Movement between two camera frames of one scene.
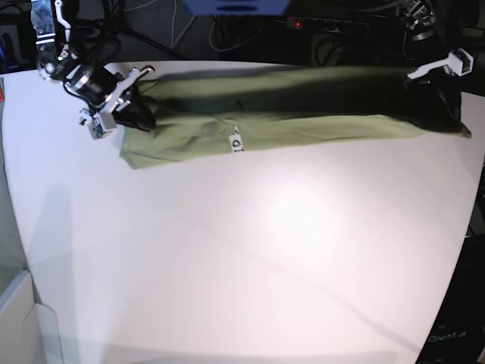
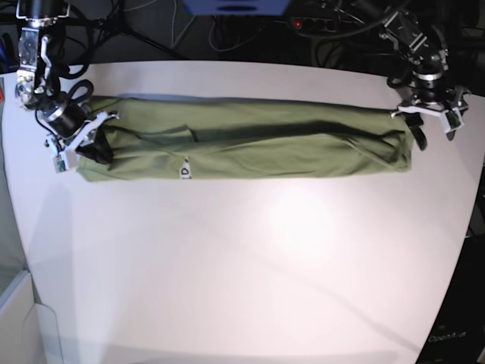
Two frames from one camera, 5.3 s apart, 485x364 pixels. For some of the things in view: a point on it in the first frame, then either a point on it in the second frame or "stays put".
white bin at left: (29, 332) stays put
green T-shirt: (198, 109) to (165, 139)
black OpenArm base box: (457, 334) stays put
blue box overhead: (236, 7) stays put
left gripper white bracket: (133, 114) to (90, 127)
